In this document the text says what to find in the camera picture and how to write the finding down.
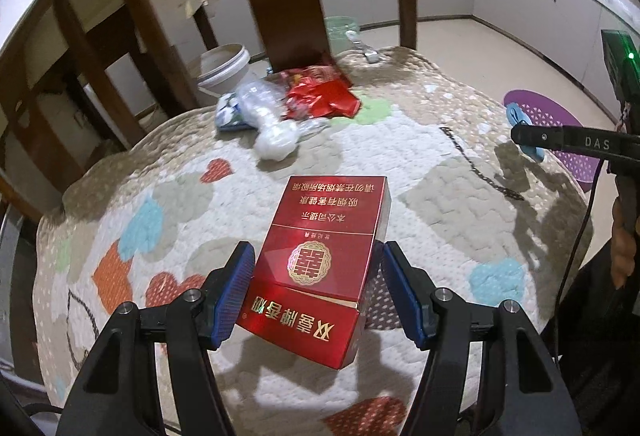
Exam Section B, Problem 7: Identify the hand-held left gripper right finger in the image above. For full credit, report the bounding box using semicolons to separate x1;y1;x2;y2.
382;241;583;436

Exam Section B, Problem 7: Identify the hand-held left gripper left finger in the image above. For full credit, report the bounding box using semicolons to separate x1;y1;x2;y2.
56;241;257;436

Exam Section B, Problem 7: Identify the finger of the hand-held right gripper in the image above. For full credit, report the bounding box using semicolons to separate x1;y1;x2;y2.
504;102;613;162

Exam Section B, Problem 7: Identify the purple plastic basket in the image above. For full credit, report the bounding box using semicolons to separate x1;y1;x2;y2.
502;89;608;194

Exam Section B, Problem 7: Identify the red cigarette box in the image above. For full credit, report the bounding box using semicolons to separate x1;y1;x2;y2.
235;175;392;371

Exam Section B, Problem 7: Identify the clear plastic bag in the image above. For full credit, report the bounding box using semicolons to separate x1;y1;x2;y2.
235;78;331;162

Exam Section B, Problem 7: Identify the blue and white packet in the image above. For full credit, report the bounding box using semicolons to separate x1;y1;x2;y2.
215;92;251;133

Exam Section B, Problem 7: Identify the red plastic bag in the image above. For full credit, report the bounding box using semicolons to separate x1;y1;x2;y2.
282;81;362;121

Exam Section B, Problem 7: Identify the red snack packet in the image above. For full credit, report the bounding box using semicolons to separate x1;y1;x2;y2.
277;65;351;89

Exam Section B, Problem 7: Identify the green trash bin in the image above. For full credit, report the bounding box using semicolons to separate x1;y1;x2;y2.
323;16;361;54

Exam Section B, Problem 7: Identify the person's right hand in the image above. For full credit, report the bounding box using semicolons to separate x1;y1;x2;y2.
611;196;640;289

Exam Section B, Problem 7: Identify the white plastic bucket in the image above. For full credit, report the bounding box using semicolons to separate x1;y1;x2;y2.
186;43;251;108

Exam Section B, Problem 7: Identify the black cable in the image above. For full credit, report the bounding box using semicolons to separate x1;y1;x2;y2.
550;156;607;357

